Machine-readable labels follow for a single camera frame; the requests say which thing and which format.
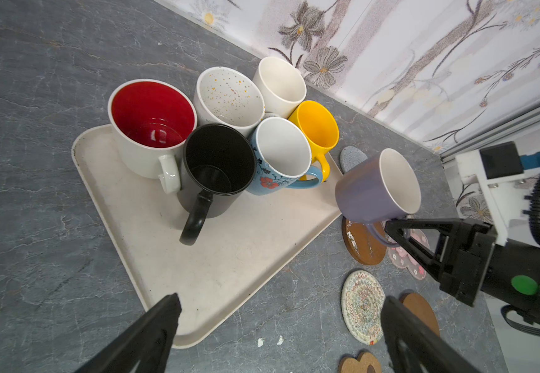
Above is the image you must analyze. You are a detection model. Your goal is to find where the white mug back middle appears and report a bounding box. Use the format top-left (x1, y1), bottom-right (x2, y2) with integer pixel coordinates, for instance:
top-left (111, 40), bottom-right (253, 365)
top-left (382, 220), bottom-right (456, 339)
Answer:
top-left (193, 67), bottom-right (265, 138)

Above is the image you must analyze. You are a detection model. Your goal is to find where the purple mug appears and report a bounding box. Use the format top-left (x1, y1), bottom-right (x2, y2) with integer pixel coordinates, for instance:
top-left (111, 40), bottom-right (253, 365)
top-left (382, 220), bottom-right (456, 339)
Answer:
top-left (335, 149), bottom-right (422, 247)

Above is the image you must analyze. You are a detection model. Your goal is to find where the white patterned round coaster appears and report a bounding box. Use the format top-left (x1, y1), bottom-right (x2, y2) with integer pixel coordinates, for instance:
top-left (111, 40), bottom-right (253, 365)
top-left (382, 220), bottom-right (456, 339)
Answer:
top-left (341, 270), bottom-right (385, 345)

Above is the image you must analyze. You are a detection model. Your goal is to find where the plain round wooden coaster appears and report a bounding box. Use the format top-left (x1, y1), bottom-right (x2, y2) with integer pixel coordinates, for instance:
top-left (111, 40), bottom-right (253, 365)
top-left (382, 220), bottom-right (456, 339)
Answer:
top-left (400, 292), bottom-right (440, 336)

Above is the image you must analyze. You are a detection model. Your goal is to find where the right corner aluminium post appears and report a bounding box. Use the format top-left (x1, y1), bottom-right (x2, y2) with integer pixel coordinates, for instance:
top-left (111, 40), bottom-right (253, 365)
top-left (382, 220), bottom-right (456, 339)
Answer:
top-left (440, 103), bottom-right (540, 164)

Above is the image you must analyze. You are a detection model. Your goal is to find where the red interior mug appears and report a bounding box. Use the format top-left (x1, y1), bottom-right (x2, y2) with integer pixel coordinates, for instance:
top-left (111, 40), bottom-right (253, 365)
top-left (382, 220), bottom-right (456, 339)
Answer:
top-left (108, 79), bottom-right (197, 194)

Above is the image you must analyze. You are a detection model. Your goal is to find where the beige serving tray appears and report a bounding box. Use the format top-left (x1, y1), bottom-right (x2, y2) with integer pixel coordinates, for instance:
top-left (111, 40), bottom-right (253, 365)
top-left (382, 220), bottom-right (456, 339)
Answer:
top-left (72, 124), bottom-right (342, 349)

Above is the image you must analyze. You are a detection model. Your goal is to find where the white mug with handle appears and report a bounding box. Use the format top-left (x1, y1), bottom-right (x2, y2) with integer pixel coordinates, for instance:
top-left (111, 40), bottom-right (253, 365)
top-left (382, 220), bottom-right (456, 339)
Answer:
top-left (253, 57), bottom-right (307, 119)

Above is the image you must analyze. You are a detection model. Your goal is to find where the pink flower silicone coaster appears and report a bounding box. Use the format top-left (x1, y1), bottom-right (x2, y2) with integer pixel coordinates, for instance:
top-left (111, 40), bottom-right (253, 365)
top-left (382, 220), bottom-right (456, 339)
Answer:
top-left (387, 229), bottom-right (430, 281)

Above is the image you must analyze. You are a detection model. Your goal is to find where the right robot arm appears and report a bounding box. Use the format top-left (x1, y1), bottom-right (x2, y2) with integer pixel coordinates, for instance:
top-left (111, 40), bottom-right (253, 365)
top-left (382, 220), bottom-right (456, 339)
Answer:
top-left (384, 219), bottom-right (540, 337)

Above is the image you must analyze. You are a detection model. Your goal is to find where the blue woven round coaster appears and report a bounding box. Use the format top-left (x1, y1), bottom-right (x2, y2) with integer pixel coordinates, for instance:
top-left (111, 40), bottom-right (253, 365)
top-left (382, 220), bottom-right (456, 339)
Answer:
top-left (339, 146), bottom-right (368, 174)

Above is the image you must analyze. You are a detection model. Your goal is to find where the light blue mug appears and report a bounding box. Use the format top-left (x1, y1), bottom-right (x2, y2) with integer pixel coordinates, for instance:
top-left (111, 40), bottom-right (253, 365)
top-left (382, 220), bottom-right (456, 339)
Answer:
top-left (247, 117), bottom-right (323, 196)

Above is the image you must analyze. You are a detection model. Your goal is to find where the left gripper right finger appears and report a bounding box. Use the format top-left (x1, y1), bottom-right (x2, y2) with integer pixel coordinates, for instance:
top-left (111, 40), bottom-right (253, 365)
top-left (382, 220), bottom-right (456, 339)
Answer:
top-left (380, 295), bottom-right (478, 373)

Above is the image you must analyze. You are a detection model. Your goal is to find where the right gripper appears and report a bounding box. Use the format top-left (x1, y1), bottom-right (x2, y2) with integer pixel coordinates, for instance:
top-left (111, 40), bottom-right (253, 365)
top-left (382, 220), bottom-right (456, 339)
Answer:
top-left (384, 218), bottom-right (498, 307)

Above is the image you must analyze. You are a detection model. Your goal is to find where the brown paw print coaster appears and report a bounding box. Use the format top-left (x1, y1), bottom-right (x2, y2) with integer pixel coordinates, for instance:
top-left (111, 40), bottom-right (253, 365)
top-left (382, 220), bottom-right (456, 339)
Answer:
top-left (338, 351), bottom-right (382, 373)

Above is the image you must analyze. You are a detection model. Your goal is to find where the black mug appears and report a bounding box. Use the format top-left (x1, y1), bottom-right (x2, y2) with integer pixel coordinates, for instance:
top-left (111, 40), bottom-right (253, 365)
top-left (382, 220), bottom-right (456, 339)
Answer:
top-left (178, 124), bottom-right (257, 246)

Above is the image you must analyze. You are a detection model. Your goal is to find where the glossy brown round coaster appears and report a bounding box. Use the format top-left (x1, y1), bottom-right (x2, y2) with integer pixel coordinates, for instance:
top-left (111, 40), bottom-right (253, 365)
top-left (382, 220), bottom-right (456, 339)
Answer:
top-left (341, 217), bottom-right (387, 266)

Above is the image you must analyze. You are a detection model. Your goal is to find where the yellow mug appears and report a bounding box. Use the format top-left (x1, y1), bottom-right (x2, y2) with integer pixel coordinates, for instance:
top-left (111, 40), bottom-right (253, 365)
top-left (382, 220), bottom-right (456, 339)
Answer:
top-left (288, 100), bottom-right (340, 182)

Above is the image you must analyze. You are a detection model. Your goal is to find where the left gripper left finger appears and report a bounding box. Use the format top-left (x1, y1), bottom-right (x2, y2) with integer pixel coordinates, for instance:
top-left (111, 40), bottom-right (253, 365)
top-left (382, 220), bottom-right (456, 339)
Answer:
top-left (77, 293), bottom-right (181, 372)

